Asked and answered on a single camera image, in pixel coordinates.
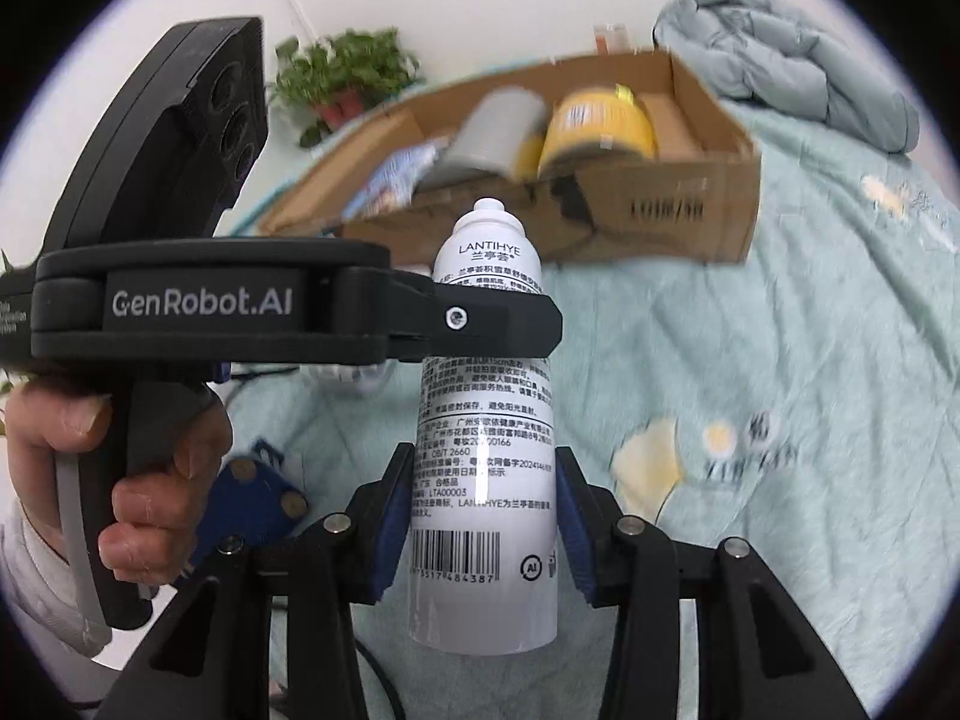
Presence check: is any silver metal can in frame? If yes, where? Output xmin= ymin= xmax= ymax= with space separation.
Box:
xmin=416 ymin=86 xmax=551 ymax=192

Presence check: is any grey-blue down jacket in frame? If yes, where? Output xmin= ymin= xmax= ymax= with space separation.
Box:
xmin=652 ymin=0 xmax=919 ymax=154

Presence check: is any light green bed blanket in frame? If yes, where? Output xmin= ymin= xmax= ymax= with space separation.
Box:
xmin=228 ymin=104 xmax=958 ymax=718

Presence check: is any person's left hand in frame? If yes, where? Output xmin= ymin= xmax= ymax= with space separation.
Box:
xmin=3 ymin=377 xmax=235 ymax=589

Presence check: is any white spray bottle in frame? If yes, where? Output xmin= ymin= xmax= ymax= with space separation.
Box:
xmin=406 ymin=195 xmax=562 ymax=655

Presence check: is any orange label glass jar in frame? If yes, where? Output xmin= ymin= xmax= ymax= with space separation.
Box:
xmin=594 ymin=23 xmax=631 ymax=55

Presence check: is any colourful magazine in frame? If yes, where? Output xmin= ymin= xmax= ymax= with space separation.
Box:
xmin=340 ymin=137 xmax=449 ymax=223

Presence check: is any potted green plant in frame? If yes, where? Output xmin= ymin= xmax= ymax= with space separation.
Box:
xmin=267 ymin=28 xmax=421 ymax=149

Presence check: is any brown cardboard box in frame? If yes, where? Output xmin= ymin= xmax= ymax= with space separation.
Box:
xmin=254 ymin=49 xmax=760 ymax=265

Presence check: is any yellow jar black lid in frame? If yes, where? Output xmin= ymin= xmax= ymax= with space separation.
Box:
xmin=537 ymin=85 xmax=659 ymax=179

